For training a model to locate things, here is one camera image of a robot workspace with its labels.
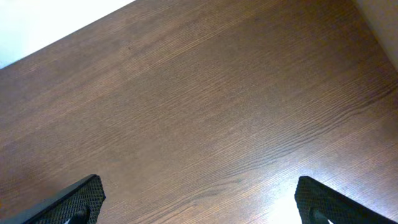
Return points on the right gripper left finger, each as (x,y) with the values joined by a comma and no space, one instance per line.
(80,202)

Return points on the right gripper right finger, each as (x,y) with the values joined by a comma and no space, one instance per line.
(317,203)

